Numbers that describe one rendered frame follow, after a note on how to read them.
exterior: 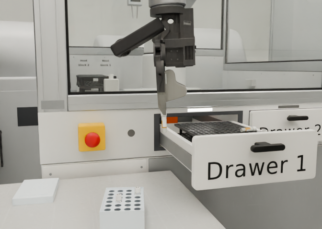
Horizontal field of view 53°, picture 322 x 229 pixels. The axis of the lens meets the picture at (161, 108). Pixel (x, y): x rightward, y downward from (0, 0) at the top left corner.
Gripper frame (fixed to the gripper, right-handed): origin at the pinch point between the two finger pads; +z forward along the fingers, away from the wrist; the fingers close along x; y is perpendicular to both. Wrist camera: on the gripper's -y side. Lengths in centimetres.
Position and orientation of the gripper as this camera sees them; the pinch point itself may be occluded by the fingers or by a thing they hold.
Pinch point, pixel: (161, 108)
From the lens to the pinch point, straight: 67.9
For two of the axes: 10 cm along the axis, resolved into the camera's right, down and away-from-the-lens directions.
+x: 0.4, -1.3, 9.9
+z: 0.4, 9.9, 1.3
